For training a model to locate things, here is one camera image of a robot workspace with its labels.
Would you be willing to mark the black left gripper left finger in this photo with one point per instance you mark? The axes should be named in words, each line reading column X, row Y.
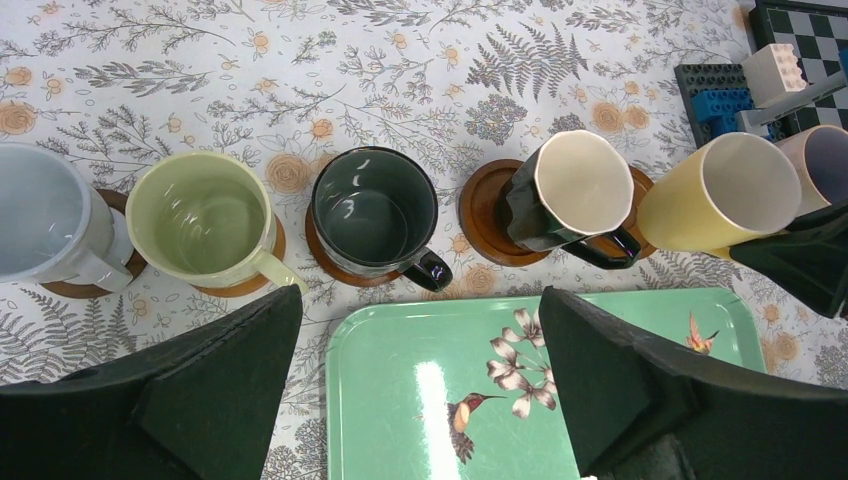
column 201, row 405

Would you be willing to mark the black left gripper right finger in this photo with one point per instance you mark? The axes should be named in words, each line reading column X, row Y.
column 639, row 406

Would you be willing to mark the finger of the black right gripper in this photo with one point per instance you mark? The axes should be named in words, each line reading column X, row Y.
column 808, row 260

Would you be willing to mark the yellow mug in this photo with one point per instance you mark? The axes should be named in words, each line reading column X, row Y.
column 736, row 188

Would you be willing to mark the pink iridescent mug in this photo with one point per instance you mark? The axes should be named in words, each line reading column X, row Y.
column 819, row 156

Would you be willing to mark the light brown wooden coaster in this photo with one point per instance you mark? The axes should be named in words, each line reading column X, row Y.
column 265, row 262

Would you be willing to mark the pale green mug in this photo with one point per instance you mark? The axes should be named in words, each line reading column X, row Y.
column 202, row 217

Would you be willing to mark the dark brown wooden coaster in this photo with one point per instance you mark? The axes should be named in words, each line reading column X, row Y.
column 76, row 288

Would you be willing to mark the light blue mug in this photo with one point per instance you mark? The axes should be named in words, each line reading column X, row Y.
column 54, row 225

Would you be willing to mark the cream black mug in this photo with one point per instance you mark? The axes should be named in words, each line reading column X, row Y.
column 575, row 192

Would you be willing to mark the dark green mug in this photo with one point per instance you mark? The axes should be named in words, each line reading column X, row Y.
column 375, row 211

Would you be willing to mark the grey toy brick piece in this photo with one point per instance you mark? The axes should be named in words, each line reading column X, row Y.
column 755, row 121

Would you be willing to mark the blue toy brick block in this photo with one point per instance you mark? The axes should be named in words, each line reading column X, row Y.
column 715, row 111

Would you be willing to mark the green floral tray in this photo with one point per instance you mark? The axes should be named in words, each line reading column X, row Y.
column 412, row 393

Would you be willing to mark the white toy brick block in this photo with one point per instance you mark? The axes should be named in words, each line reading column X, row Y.
column 773, row 74

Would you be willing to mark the grey toy brick baseplate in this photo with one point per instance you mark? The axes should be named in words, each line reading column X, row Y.
column 694, row 78

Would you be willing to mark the black white chessboard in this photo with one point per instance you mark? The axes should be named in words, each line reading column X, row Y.
column 818, row 33

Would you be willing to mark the floral tablecloth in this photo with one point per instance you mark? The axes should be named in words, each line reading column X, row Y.
column 283, row 86

